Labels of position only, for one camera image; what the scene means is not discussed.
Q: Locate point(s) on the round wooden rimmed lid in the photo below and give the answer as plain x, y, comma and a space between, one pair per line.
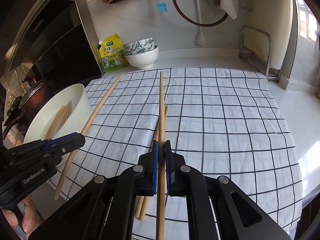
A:
199, 24

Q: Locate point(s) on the metal pot lid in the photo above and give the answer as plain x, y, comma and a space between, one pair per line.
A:
36, 94

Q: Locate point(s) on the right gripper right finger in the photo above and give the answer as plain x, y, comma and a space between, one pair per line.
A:
188, 182

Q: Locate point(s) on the black range hood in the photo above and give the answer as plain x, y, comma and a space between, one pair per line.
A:
58, 42

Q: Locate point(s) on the yellow seasoning pouch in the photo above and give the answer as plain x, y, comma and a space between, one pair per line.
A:
112, 53

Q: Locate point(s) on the red brown cooking pot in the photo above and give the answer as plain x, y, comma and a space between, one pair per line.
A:
30, 105

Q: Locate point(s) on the cream round basin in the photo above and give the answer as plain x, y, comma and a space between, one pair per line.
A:
80, 113

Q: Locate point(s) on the white hanging rag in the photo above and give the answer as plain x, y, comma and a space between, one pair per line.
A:
230, 7

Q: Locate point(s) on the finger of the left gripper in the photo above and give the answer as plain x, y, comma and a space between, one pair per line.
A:
25, 150
55, 148

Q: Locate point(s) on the blue silicone brush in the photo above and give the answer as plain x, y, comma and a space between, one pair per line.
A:
162, 7

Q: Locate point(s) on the white long handled brush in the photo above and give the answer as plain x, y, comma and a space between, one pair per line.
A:
200, 38

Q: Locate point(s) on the white cutting board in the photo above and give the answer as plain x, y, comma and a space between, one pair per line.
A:
275, 18

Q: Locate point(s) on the white bowl with cartoon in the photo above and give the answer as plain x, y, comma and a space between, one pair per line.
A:
143, 60

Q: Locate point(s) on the left hand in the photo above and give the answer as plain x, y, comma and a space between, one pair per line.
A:
31, 219

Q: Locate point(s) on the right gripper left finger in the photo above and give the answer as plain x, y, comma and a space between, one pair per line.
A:
132, 182

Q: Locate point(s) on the blue patterned bowl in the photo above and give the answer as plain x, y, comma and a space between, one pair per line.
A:
142, 42
137, 49

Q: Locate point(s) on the metal board rack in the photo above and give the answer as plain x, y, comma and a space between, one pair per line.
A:
256, 57

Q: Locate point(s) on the white black checkered cloth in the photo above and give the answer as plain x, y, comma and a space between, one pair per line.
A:
223, 121

